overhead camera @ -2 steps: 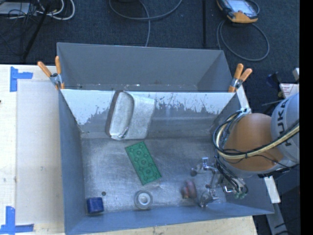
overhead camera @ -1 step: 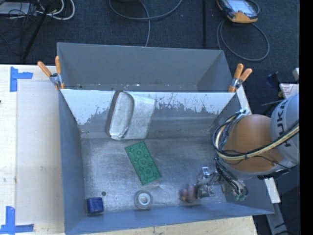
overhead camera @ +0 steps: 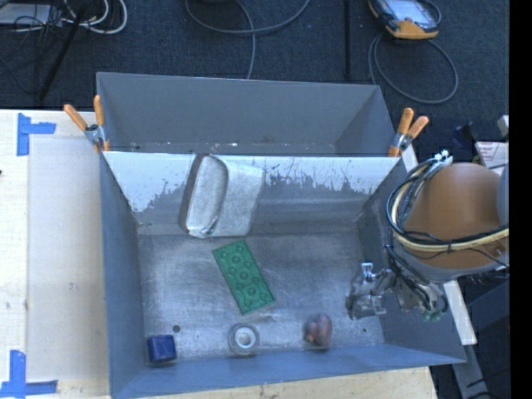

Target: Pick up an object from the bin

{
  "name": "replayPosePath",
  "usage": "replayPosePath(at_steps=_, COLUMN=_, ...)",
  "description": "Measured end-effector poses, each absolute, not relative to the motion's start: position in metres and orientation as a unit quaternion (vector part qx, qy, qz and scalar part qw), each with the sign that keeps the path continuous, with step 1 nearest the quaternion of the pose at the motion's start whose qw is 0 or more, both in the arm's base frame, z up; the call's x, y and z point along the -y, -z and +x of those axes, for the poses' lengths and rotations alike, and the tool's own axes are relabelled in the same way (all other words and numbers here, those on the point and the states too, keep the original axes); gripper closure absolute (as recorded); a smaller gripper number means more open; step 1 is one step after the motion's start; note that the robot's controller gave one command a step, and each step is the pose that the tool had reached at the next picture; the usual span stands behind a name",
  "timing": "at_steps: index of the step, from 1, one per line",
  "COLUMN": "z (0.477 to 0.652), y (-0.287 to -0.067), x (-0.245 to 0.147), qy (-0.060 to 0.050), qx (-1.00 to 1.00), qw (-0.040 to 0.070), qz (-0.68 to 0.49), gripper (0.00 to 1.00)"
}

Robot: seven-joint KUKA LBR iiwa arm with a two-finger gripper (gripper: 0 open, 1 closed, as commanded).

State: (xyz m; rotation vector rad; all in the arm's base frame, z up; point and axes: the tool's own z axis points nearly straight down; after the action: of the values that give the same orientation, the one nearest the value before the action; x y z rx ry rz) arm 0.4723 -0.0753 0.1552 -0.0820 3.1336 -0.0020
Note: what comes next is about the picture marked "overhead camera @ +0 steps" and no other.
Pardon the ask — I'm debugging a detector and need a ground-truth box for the blue cup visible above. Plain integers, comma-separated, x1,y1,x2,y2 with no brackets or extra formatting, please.
145,333,179,366

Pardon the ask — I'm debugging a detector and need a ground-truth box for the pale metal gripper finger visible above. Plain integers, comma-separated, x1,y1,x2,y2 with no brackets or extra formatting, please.
346,292,388,321
349,262,389,298

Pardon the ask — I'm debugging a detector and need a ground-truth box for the grey zipped pouch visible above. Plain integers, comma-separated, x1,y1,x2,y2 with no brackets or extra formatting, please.
178,153,266,239

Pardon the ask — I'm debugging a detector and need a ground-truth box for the red-brown toy food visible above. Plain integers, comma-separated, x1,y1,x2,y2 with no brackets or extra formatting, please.
303,312,334,349

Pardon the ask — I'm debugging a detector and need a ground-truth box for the dark green flat block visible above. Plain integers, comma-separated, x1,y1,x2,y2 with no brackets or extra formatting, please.
211,239,276,316

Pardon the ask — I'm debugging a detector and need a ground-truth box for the pale flat board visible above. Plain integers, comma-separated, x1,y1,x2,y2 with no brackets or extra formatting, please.
26,134,111,382

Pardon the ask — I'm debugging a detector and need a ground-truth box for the grey metal bin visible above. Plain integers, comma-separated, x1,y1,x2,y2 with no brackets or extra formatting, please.
95,71,467,399

